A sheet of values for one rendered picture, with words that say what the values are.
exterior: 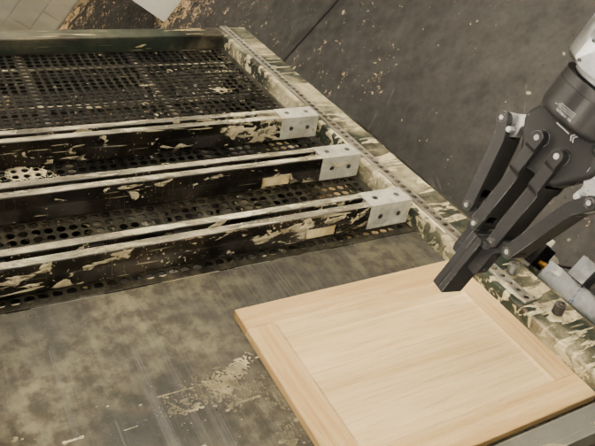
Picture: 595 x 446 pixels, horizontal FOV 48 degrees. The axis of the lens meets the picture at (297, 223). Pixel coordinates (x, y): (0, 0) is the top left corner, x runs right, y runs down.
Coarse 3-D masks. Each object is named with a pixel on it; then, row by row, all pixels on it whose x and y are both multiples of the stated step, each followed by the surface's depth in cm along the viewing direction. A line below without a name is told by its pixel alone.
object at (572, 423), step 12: (588, 408) 121; (552, 420) 117; (564, 420) 118; (576, 420) 118; (588, 420) 119; (528, 432) 114; (540, 432) 115; (552, 432) 115; (564, 432) 116; (576, 432) 116; (588, 432) 116; (504, 444) 111; (516, 444) 112; (528, 444) 112; (540, 444) 112; (552, 444) 113; (564, 444) 113; (576, 444) 115; (588, 444) 119
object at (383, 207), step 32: (384, 192) 167; (192, 224) 143; (224, 224) 147; (256, 224) 147; (288, 224) 151; (320, 224) 156; (352, 224) 161; (384, 224) 167; (0, 256) 124; (32, 256) 128; (64, 256) 127; (96, 256) 130; (128, 256) 134; (160, 256) 138; (192, 256) 142; (224, 256) 147; (0, 288) 124; (32, 288) 127
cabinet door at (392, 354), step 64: (256, 320) 129; (320, 320) 132; (384, 320) 136; (448, 320) 139; (512, 320) 142; (320, 384) 119; (384, 384) 121; (448, 384) 124; (512, 384) 127; (576, 384) 129
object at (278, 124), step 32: (32, 128) 165; (64, 128) 167; (96, 128) 171; (128, 128) 173; (160, 128) 176; (192, 128) 180; (224, 128) 185; (256, 128) 190; (288, 128) 196; (0, 160) 159; (32, 160) 163; (64, 160) 167
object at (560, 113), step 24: (576, 72) 53; (552, 96) 54; (576, 96) 52; (528, 120) 58; (552, 120) 56; (576, 120) 52; (552, 144) 56; (576, 144) 54; (528, 168) 58; (576, 168) 54
